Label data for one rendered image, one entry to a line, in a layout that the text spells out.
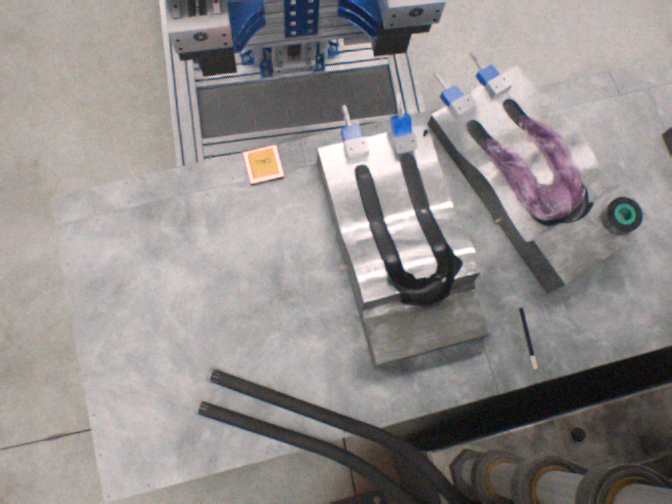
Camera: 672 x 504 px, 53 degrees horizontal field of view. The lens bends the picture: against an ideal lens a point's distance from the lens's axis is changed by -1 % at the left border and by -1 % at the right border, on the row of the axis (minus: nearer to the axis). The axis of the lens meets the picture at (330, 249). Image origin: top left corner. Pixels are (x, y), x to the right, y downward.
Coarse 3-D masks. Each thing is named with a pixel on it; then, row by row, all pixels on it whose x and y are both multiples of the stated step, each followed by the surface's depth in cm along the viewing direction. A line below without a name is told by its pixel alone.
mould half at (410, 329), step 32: (416, 128) 157; (320, 160) 155; (352, 160) 154; (384, 160) 155; (352, 192) 153; (384, 192) 153; (352, 224) 151; (416, 224) 151; (448, 224) 150; (352, 256) 146; (416, 256) 145; (352, 288) 154; (384, 288) 143; (384, 320) 148; (416, 320) 149; (448, 320) 149; (480, 320) 149; (384, 352) 147; (416, 352) 147
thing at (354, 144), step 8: (344, 112) 157; (344, 120) 157; (344, 128) 155; (352, 128) 155; (344, 136) 154; (352, 136) 154; (360, 136) 154; (344, 144) 153; (352, 144) 152; (360, 144) 153; (344, 152) 155; (352, 152) 152; (360, 152) 152; (368, 152) 153
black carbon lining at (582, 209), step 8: (504, 104) 164; (512, 104) 164; (512, 112) 164; (520, 112) 164; (472, 120) 162; (512, 120) 163; (472, 128) 162; (480, 128) 162; (472, 136) 161; (480, 136) 162; (488, 136) 161; (584, 200) 157; (576, 208) 157; (584, 208) 156; (568, 216) 156; (576, 216) 156; (584, 216) 151; (544, 224) 155; (552, 224) 155
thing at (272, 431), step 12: (204, 408) 145; (216, 408) 145; (216, 420) 145; (228, 420) 143; (240, 420) 143; (252, 420) 143; (264, 432) 142; (276, 432) 141; (288, 432) 141; (300, 432) 142; (288, 444) 141; (300, 444) 140; (312, 444) 140
